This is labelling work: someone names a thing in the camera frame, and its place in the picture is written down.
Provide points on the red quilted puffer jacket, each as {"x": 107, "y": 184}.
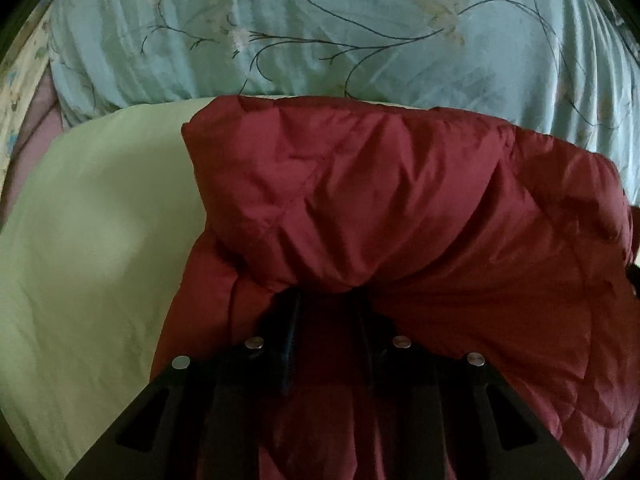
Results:
{"x": 400, "y": 200}

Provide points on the pink mattress cover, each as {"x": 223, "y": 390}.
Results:
{"x": 35, "y": 130}

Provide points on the blue floral pillow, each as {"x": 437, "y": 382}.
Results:
{"x": 325, "y": 25}

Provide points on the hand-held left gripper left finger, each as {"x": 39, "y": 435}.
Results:
{"x": 290, "y": 332}

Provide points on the yellow cartoon print pillow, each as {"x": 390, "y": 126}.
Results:
{"x": 20, "y": 75}

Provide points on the light green bed sheet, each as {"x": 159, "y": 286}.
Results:
{"x": 100, "y": 270}

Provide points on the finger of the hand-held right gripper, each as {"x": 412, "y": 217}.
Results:
{"x": 635, "y": 280}

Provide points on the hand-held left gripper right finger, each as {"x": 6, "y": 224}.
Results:
{"x": 367, "y": 342}

